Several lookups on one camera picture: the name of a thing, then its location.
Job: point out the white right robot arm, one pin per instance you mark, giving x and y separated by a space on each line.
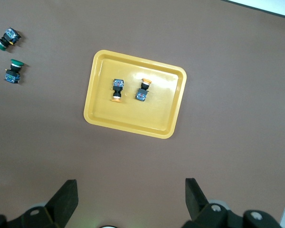
105 226

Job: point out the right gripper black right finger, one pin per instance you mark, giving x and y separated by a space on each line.
194 202

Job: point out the green push button switch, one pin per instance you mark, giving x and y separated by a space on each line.
12 76
10 34

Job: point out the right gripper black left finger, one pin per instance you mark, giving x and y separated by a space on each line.
64 202

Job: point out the yellow plastic tray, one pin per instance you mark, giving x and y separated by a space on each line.
156 114

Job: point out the yellow push button switch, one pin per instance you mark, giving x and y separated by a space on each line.
141 95
118 83

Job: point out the brown table cover mat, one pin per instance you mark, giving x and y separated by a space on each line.
228 118

